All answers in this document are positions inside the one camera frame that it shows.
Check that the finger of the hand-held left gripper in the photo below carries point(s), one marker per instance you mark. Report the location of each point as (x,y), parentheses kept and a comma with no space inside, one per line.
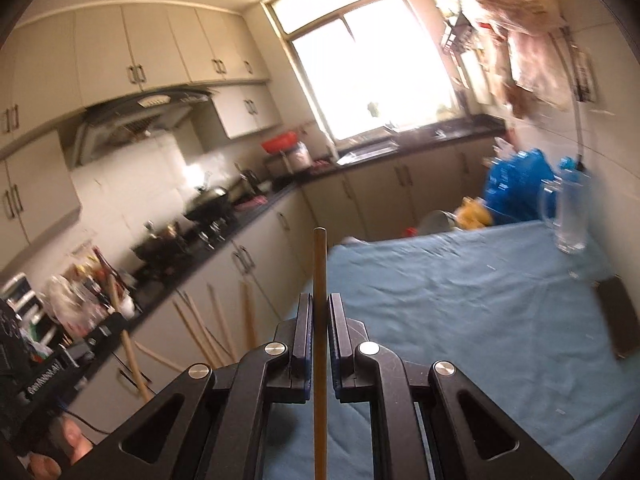
(80,350)

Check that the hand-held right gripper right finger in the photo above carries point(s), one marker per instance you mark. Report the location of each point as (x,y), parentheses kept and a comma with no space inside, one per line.
(334,340)

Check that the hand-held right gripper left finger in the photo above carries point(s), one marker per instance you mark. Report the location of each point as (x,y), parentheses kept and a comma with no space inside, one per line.
(306,340)

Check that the person's left hand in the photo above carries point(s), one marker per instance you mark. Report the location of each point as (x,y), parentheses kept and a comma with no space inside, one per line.
(75,442)

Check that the cluster of condiment bottles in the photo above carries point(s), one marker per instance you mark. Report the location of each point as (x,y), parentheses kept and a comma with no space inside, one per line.
(80,290)

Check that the blue towel cloth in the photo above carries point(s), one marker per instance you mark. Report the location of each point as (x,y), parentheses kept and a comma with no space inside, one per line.
(450,310)

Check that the black gas stove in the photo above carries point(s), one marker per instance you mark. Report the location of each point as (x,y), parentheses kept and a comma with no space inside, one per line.
(215,232)

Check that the pink cloth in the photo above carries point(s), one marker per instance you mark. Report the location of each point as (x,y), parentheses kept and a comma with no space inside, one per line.
(250,203)

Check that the metal bowl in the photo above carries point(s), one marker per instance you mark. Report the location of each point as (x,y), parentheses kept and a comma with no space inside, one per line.
(437,221)

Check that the metal kettle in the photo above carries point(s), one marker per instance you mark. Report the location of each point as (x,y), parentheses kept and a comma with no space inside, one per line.
(248,182)

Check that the white cooking pot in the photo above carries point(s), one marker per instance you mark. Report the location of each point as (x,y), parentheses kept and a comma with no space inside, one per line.
(300,157)

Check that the yellow plastic bag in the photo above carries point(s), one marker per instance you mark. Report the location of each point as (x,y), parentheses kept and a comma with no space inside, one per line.
(472,215)

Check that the steel kitchen sink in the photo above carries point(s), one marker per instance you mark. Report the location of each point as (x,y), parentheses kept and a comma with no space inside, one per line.
(367,152)

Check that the red plastic basin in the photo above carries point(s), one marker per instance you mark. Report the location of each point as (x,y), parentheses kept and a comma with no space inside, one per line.
(279,142)

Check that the range hood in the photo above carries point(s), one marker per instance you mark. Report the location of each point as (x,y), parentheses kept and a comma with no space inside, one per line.
(130,130)

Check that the blue plastic bag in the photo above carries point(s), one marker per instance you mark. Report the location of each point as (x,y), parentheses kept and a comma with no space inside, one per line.
(520,180)

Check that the black kitchen countertop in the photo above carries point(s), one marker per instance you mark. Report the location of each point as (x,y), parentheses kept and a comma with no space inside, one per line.
(460,127)

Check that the clear glass mug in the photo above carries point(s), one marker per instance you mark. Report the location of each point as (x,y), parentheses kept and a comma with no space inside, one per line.
(572,220)

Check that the black smartphone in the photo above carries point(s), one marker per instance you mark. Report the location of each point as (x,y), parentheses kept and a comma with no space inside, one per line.
(615,317)

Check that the kitchen window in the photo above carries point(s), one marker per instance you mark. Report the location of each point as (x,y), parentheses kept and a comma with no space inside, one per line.
(370,60)

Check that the white upper kitchen cabinets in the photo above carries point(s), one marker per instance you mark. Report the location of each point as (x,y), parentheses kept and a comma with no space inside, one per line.
(150,45)

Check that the pale hanging plastic bags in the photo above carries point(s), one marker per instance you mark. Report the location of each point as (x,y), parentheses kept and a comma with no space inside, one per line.
(535,70)

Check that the grey wall pipe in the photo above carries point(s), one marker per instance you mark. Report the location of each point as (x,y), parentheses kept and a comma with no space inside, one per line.
(580,130)

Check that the black wall rack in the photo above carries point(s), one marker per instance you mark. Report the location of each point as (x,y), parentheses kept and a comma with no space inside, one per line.
(457,35)

